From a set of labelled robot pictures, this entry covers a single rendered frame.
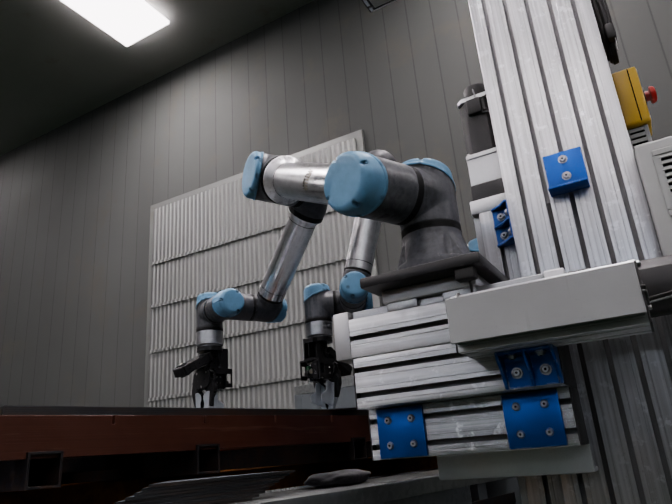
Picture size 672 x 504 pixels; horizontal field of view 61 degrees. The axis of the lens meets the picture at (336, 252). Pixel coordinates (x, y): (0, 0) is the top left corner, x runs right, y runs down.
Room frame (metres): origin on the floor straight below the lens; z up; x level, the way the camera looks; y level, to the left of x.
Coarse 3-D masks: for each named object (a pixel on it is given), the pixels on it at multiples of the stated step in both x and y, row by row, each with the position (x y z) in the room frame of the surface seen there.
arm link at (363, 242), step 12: (384, 156) 1.46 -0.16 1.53; (360, 228) 1.45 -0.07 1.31; (372, 228) 1.45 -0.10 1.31; (360, 240) 1.44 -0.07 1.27; (372, 240) 1.45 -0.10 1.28; (348, 252) 1.47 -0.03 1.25; (360, 252) 1.44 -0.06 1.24; (372, 252) 1.46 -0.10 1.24; (348, 264) 1.45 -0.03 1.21; (360, 264) 1.44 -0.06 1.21; (372, 264) 1.47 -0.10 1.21; (348, 276) 1.42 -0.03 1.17; (360, 276) 1.42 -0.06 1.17; (348, 288) 1.42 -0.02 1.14; (360, 288) 1.42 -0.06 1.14; (348, 300) 1.46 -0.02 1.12; (360, 300) 1.46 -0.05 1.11
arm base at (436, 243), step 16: (416, 224) 1.00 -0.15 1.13; (432, 224) 0.99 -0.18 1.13; (448, 224) 1.00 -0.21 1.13; (416, 240) 1.00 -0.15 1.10; (432, 240) 0.99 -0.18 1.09; (448, 240) 1.00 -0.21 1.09; (464, 240) 1.03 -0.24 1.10; (400, 256) 1.04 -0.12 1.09; (416, 256) 0.99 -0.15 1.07; (432, 256) 0.98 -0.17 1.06; (448, 256) 0.98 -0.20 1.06
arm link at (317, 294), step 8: (312, 288) 1.57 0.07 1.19; (320, 288) 1.57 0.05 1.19; (328, 288) 1.59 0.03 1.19; (304, 296) 1.59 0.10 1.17; (312, 296) 1.57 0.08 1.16; (320, 296) 1.57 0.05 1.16; (328, 296) 1.57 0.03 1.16; (304, 304) 1.59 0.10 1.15; (312, 304) 1.57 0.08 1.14; (320, 304) 1.57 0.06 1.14; (328, 304) 1.57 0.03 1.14; (312, 312) 1.57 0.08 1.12; (320, 312) 1.57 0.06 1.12; (328, 312) 1.58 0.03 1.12; (312, 320) 1.57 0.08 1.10; (328, 320) 1.61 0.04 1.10
